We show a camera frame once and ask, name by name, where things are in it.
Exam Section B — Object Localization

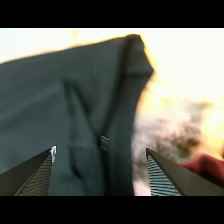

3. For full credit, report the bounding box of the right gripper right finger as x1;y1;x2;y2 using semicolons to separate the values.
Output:
145;147;224;197

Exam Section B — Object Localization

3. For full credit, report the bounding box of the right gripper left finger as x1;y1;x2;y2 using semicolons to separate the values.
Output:
0;145;58;197

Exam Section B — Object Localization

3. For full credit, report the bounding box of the black garment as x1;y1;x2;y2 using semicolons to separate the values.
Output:
0;33;155;197

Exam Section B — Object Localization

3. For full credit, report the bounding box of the red garment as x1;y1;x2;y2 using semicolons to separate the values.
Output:
179;153;224;188

